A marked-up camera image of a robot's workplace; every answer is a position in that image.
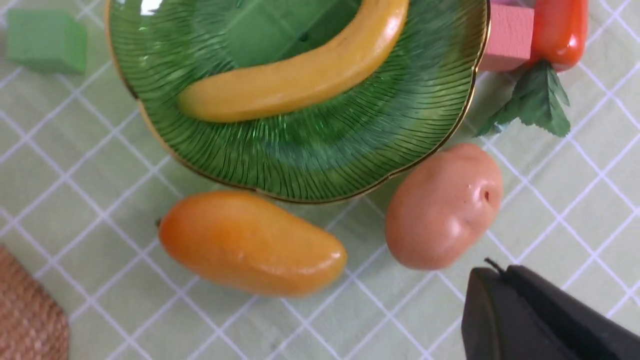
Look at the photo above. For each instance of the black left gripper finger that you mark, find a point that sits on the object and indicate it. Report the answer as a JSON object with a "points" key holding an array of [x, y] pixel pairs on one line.
{"points": [[516, 314]]}

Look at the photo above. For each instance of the brown toy potato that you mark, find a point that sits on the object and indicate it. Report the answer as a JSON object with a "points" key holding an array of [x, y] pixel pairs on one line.
{"points": [[443, 207]]}

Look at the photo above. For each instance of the orange toy carrot green leaves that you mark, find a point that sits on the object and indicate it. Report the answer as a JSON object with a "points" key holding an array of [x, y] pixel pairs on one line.
{"points": [[559, 34]]}

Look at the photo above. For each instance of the orange toy mango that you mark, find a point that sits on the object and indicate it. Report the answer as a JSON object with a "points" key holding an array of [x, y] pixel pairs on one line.
{"points": [[242, 241]]}

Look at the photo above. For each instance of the yellow toy banana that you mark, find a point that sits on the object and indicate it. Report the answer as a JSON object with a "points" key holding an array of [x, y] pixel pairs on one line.
{"points": [[305, 79]]}

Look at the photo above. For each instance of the green leaf-shaped glass plate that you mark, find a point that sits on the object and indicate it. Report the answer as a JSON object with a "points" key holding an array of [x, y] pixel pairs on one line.
{"points": [[338, 149]]}

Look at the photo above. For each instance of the salmon pink foam cube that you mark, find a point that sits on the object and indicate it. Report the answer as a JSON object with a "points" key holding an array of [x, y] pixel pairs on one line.
{"points": [[509, 40]]}

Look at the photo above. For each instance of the green checkered tablecloth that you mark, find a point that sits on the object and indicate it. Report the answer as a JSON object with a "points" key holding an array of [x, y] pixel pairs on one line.
{"points": [[83, 182]]}

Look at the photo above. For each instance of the woven wicker basket green lining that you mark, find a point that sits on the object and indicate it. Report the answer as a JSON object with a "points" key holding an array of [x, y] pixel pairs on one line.
{"points": [[32, 324]]}

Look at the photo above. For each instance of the green foam cube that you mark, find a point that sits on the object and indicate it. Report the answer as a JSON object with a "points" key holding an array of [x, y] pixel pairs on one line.
{"points": [[46, 40]]}

